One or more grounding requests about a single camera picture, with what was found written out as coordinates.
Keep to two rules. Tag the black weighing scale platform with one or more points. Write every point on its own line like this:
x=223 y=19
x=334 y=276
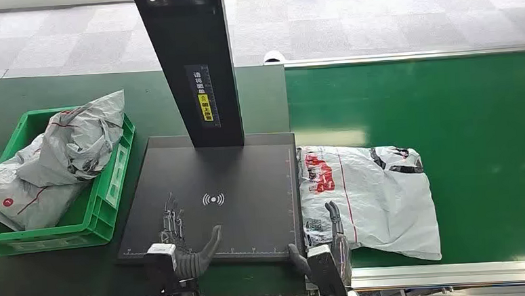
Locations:
x=246 y=188

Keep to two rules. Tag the aluminium conveyor rail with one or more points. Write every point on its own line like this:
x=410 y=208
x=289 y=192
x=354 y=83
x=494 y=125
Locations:
x=419 y=55
x=453 y=274

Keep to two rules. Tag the metal conveyor underframe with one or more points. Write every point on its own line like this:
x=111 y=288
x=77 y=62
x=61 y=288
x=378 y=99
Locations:
x=432 y=294

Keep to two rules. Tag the green plastic basket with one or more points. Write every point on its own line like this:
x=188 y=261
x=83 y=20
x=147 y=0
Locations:
x=93 y=218

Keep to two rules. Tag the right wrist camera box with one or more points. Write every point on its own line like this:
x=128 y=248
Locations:
x=325 y=269

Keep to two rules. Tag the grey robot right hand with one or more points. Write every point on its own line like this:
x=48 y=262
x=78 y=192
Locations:
x=345 y=259

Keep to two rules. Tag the green conveyor belt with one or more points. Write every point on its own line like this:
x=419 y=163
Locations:
x=476 y=117

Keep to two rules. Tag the white courier bag red print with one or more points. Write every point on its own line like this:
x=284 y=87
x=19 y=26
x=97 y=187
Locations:
x=382 y=194

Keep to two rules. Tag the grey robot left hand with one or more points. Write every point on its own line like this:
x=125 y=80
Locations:
x=196 y=260

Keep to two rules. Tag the black scale column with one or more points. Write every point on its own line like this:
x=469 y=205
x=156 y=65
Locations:
x=189 y=43

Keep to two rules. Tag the grey courier bag red dot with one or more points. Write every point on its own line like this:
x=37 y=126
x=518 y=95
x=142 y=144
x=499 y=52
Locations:
x=27 y=200

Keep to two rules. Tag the crumpled grey courier bag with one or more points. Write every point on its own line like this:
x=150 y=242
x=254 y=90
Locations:
x=82 y=138

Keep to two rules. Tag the white conveyor roller end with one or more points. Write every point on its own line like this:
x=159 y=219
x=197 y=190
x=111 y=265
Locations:
x=274 y=56

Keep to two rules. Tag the black yellow column label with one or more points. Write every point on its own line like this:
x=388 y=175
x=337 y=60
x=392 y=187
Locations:
x=203 y=96

